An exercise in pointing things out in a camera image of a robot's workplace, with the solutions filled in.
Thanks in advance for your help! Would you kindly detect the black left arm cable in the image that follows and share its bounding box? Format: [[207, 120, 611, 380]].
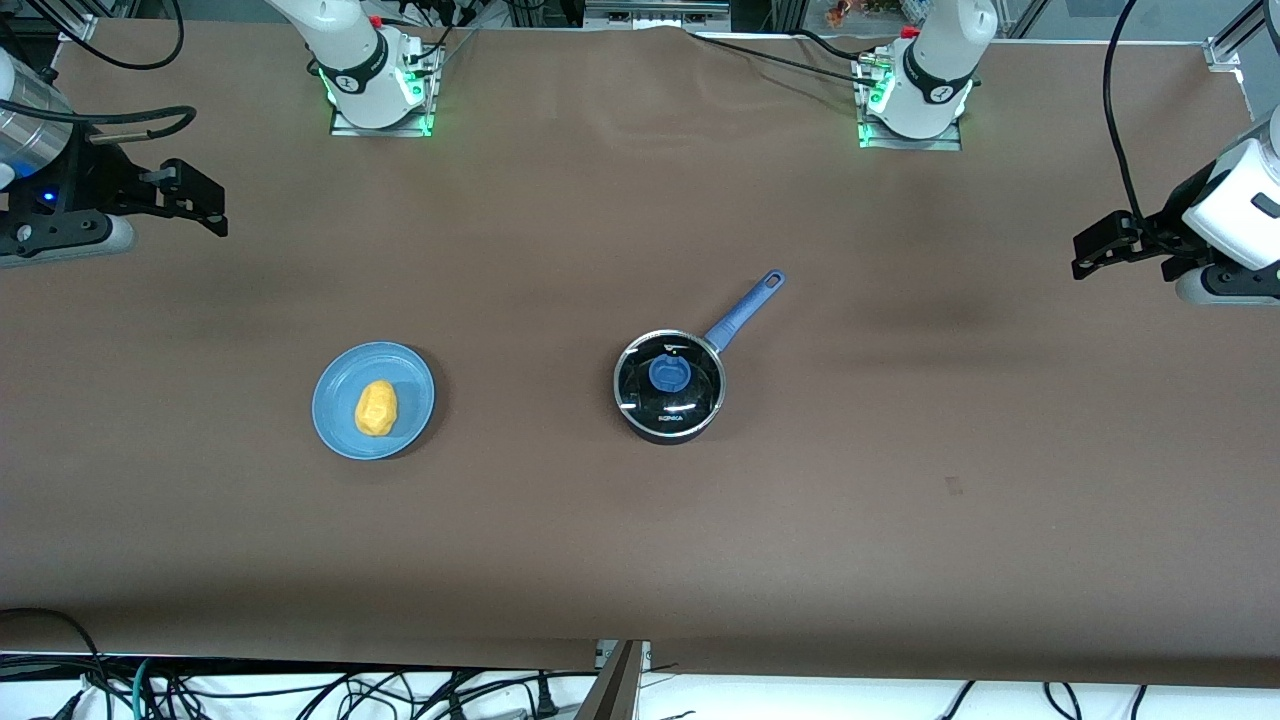
[[1103, 0, 1151, 226]]

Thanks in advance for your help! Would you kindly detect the black floor cable loop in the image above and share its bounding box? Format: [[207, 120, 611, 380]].
[[0, 607, 113, 720]]

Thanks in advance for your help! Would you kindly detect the grey equipment box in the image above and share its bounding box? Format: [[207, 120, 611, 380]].
[[585, 0, 731, 31]]

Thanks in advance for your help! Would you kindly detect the blue round plate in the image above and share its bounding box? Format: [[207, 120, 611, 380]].
[[311, 341, 437, 461]]

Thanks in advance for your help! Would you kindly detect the glass lid with blue knob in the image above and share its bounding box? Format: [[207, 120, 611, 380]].
[[615, 330, 726, 421]]

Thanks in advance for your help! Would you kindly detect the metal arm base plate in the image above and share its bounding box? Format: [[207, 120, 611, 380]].
[[330, 40, 441, 138], [855, 50, 966, 152]]

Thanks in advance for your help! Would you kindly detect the brown table cloth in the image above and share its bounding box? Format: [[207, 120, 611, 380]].
[[0, 20, 1280, 691]]

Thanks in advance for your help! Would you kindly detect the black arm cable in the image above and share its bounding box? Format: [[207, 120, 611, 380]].
[[1103, 0, 1151, 226], [0, 100, 196, 141]]

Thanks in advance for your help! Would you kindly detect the black pot with blue handle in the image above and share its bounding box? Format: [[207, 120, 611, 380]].
[[613, 268, 788, 446]]

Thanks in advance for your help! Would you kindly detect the long black table cable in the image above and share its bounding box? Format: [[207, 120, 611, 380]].
[[688, 33, 881, 87]]

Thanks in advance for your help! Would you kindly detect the black looping cable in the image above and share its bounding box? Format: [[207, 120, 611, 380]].
[[20, 0, 186, 71]]

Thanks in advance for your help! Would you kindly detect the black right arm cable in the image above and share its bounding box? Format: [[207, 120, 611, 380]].
[[0, 100, 196, 141]]

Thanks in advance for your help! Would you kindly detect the short black table cable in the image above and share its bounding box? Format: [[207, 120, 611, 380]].
[[790, 28, 866, 59]]

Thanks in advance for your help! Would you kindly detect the yellow potato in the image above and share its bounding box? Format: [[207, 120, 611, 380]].
[[355, 379, 399, 437]]

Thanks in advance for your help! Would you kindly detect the aluminium frame profile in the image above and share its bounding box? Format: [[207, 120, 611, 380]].
[[1205, 0, 1280, 71], [25, 0, 83, 43]]

